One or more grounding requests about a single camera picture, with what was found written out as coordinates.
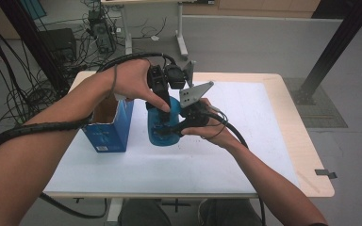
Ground black metal frame post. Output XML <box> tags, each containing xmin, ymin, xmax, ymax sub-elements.
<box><xmin>294</xmin><ymin>0</ymin><xmax>362</xmax><ymax>106</ymax></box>
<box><xmin>0</xmin><ymin>0</ymin><xmax>71</xmax><ymax>95</ymax></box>

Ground person's left hand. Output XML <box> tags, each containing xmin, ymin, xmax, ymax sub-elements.
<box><xmin>105</xmin><ymin>58</ymin><xmax>173</xmax><ymax>114</ymax></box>

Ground tangle of black floor cables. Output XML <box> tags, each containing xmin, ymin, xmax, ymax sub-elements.
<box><xmin>0</xmin><ymin>0</ymin><xmax>91</xmax><ymax>152</ymax></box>

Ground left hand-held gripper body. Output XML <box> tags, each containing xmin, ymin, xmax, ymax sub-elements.
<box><xmin>146</xmin><ymin>59</ymin><xmax>197</xmax><ymax>104</ymax></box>

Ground person's right hand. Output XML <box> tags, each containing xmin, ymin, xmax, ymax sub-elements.
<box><xmin>181</xmin><ymin>97</ymin><xmax>245</xmax><ymax>152</ymax></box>

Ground black wrist band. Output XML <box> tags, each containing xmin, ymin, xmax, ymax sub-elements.
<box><xmin>110</xmin><ymin>63</ymin><xmax>120</xmax><ymax>99</ymax></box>
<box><xmin>200</xmin><ymin>107</ymin><xmax>230</xmax><ymax>141</ymax></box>

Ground black computer tower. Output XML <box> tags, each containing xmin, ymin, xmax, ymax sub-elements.
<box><xmin>87</xmin><ymin>8</ymin><xmax>118</xmax><ymax>55</ymax></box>

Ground blue cardboard box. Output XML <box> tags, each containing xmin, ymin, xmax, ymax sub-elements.
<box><xmin>81</xmin><ymin>93</ymin><xmax>136</xmax><ymax>154</ymax></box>

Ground light blue foam mat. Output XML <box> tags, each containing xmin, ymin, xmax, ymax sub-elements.
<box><xmin>43</xmin><ymin>79</ymin><xmax>303</xmax><ymax>195</ymax></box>

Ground black tape strip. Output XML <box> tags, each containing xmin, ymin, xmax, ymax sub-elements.
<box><xmin>314</xmin><ymin>169</ymin><xmax>338</xmax><ymax>180</ymax></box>

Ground wooden cabinet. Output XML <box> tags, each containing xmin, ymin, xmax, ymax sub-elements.
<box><xmin>182</xmin><ymin>0</ymin><xmax>322</xmax><ymax>19</ymax></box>

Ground blue bottle with white cap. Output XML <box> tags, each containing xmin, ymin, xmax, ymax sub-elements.
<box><xmin>146</xmin><ymin>95</ymin><xmax>182</xmax><ymax>148</ymax></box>

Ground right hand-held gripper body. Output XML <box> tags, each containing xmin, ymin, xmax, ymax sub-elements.
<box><xmin>178</xmin><ymin>80</ymin><xmax>216</xmax><ymax>127</ymax></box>

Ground black sleeved left gripper cable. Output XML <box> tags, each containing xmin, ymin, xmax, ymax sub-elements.
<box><xmin>0</xmin><ymin>51</ymin><xmax>178</xmax><ymax>220</ymax></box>

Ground black equipment case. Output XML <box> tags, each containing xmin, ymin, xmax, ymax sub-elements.
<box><xmin>38</xmin><ymin>27</ymin><xmax>78</xmax><ymax>66</ymax></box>

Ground grey floor mat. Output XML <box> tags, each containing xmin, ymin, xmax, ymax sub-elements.
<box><xmin>282</xmin><ymin>77</ymin><xmax>349</xmax><ymax>129</ymax></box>

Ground white desk frame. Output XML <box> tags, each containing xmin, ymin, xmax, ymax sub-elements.
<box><xmin>101</xmin><ymin>0</ymin><xmax>190</xmax><ymax>63</ymax></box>

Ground person's legs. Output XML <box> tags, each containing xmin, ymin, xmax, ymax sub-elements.
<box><xmin>117</xmin><ymin>198</ymin><xmax>262</xmax><ymax>226</ymax></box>

